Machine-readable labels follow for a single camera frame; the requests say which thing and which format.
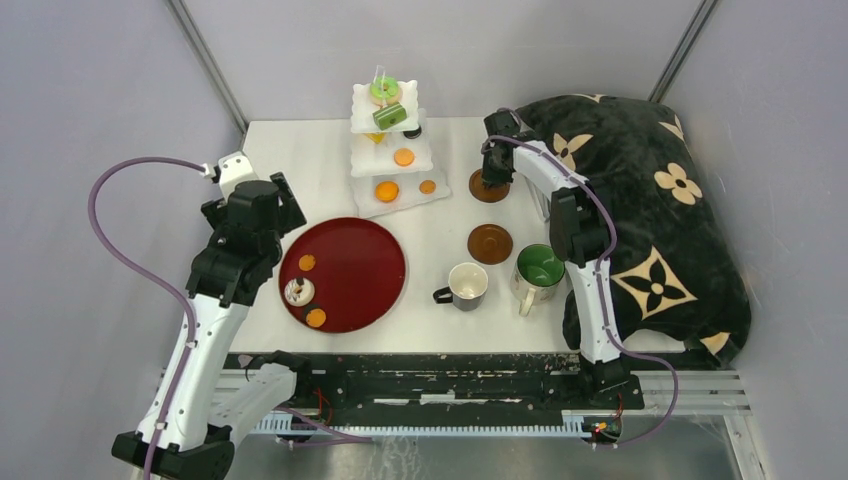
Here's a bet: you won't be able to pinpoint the white three-tier dessert stand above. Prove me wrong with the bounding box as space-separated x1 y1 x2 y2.
350 65 452 219

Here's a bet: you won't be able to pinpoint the cream green-lined mug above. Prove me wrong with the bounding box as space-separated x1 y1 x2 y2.
510 244 566 317

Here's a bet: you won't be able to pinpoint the brown wooden coaster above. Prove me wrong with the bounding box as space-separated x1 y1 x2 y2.
469 169 511 203
467 224 513 265

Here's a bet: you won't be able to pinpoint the dark chocolate sandwich cookie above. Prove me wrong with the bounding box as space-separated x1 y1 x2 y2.
403 127 423 139

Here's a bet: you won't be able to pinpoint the yellow cake wedge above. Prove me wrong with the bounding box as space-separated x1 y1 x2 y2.
364 132 387 145

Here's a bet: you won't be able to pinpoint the chocolate chip cookie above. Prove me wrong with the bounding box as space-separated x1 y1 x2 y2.
297 254 317 272
304 308 327 329

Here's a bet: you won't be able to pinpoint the chocolate chip cookie lower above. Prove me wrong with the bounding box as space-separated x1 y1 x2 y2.
304 308 327 329

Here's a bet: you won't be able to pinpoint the green striped cake slice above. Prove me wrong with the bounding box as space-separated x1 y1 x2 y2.
372 103 408 131

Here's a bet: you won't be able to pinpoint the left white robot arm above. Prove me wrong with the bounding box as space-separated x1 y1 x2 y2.
111 172 315 479

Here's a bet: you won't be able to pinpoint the large orange egg tart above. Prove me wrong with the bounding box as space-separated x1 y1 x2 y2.
374 181 400 203

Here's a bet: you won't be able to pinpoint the black floral pillow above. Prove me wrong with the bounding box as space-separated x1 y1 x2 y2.
517 94 751 366

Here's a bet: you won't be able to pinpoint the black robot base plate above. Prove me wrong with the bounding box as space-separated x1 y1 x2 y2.
250 352 645 429

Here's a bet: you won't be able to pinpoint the metal serving tongs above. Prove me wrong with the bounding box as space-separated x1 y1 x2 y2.
527 181 551 223

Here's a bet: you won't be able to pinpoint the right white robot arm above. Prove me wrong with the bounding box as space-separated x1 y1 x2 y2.
481 109 629 408

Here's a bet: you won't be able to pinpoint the chocolate chip cookie upper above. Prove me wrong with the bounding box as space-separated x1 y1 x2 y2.
297 254 317 272

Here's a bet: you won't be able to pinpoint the dark red round tray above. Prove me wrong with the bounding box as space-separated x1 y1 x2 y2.
278 217 407 334

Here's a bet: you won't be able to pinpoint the round beige biscuit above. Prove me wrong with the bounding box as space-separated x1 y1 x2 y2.
393 148 416 167

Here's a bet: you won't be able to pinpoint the black white-lined mug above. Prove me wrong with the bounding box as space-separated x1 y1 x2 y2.
432 262 489 312

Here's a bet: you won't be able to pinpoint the small chip cookie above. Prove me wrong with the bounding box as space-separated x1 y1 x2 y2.
419 180 437 195

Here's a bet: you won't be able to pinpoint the white chocolate-drizzled donut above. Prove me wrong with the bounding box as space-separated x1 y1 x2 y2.
282 277 315 307

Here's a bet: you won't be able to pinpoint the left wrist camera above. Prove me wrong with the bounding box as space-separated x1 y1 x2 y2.
200 151 259 200

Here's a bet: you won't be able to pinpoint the far brown wooden coaster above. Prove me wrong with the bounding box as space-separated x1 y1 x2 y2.
469 169 511 203

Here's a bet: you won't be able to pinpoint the near brown wooden coaster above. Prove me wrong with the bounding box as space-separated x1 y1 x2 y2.
467 224 513 265

